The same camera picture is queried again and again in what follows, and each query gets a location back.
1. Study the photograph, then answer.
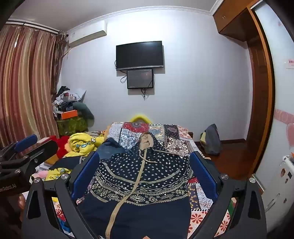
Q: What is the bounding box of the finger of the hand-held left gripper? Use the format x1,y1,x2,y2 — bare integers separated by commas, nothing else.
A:
0,140,59,170
0,134,38,161

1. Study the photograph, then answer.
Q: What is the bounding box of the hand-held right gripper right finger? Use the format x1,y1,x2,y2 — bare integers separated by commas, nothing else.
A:
189,151,268,239

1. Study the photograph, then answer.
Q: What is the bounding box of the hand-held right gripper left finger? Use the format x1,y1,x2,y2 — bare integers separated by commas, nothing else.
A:
21,150,101,239

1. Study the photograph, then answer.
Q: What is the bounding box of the navy patterned hoodie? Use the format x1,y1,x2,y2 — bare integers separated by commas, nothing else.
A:
49,131,196,239

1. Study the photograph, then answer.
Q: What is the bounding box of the person's left hand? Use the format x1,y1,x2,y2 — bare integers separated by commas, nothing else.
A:
17,192,27,211

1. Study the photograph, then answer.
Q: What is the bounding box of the red plush toy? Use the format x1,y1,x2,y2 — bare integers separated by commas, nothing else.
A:
42,135,70,159

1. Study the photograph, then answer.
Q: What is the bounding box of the pink plush toy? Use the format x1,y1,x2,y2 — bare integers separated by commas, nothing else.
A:
31,169,50,181

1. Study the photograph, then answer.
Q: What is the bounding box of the yellow cartoon fleece blanket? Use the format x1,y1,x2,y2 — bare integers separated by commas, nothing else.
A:
47,133,106,182

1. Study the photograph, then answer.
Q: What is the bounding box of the green printed cloth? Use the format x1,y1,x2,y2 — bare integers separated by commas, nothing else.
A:
57,116,89,137

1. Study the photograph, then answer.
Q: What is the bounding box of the grey backpack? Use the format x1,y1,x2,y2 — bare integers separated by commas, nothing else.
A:
199,124,222,156

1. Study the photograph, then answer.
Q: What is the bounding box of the blue denim jacket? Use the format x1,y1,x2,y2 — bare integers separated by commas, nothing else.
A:
99,137,129,161

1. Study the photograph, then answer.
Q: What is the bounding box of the orange box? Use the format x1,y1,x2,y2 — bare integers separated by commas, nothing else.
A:
61,110,78,120

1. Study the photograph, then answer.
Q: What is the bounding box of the patchwork printed bedspread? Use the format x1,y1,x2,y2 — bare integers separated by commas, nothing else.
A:
52,122,237,239

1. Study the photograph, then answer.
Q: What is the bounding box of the striped brown curtain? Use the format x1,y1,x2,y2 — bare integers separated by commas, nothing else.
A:
0,24,67,147

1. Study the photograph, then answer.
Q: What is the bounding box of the pile of clutter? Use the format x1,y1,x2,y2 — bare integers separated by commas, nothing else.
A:
52,85,88,115

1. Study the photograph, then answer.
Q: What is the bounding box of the dark green cloth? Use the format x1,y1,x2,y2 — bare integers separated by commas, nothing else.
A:
73,102,95,127

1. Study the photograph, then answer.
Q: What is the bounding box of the pink heart door sticker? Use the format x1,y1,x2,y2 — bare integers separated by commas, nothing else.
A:
274,108,294,143

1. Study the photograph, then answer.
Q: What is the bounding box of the brown wooden door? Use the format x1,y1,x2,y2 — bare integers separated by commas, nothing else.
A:
212,0,276,184

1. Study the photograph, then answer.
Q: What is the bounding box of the white air conditioner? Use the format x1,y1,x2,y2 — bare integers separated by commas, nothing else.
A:
67,20,107,49

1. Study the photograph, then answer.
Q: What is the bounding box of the yellow ring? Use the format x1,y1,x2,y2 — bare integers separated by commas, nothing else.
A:
131,113,151,124

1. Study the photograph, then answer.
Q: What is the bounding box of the small black wall monitor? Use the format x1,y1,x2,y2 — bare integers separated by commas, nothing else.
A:
127,68,154,90

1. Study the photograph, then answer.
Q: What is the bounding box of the curtain rail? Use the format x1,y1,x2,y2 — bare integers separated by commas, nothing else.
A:
6,19,69,38

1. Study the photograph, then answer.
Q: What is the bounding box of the large black wall television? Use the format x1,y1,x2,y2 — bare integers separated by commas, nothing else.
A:
116,41,164,71

